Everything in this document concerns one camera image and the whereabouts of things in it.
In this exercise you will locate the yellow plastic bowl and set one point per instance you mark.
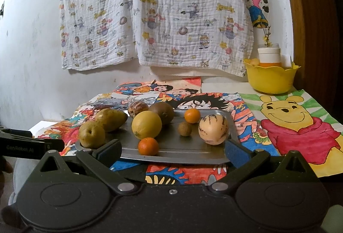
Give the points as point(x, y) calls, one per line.
point(270, 79)

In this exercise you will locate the person's left hand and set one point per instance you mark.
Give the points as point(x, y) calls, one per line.
point(4, 167)

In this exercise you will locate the wooden headboard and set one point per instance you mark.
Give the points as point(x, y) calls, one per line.
point(313, 34)

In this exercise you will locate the white jar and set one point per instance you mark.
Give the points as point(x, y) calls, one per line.
point(269, 56)

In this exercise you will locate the small yellowish round fruit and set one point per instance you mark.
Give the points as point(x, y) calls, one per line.
point(254, 61)

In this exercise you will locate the small orange tangerine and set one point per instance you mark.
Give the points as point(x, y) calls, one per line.
point(148, 146)
point(192, 116)

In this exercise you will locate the white paper card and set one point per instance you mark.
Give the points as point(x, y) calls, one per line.
point(286, 60)

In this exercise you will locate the small brown kiwi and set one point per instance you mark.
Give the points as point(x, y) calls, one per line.
point(185, 129)

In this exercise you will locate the flame figure drawing sheet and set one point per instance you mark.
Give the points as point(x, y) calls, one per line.
point(67, 128)

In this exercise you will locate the large brown kiwi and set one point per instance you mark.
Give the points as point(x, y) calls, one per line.
point(164, 112)

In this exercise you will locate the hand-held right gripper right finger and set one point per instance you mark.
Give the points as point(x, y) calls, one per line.
point(237, 154)

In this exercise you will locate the yellow bear drawing sheet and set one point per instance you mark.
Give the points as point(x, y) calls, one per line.
point(289, 120)

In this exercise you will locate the thin budding twig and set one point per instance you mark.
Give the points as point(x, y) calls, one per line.
point(268, 34)

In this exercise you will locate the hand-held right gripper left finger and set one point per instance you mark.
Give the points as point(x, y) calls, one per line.
point(109, 152)

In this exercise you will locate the printed white muslin cloth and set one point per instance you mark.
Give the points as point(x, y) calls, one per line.
point(96, 8)
point(187, 8)

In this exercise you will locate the spiky-hair cartoon drawing sheet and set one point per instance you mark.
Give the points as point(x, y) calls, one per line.
point(203, 100)

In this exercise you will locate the brownish striped pepino melon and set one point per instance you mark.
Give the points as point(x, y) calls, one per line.
point(137, 108)

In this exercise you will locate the pale striped pepino melon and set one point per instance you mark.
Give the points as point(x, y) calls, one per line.
point(213, 129)

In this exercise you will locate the yellow lemon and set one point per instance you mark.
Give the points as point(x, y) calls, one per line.
point(146, 125)

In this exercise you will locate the orange-shirt cartoon drawing sheet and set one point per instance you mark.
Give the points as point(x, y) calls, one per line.
point(139, 88)

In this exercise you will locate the yellow-green pear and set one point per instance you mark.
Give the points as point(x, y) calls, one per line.
point(111, 119)
point(92, 135)

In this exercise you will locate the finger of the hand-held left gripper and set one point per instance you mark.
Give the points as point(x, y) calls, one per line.
point(16, 133)

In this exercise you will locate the metal tray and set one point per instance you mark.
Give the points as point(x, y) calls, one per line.
point(182, 153)

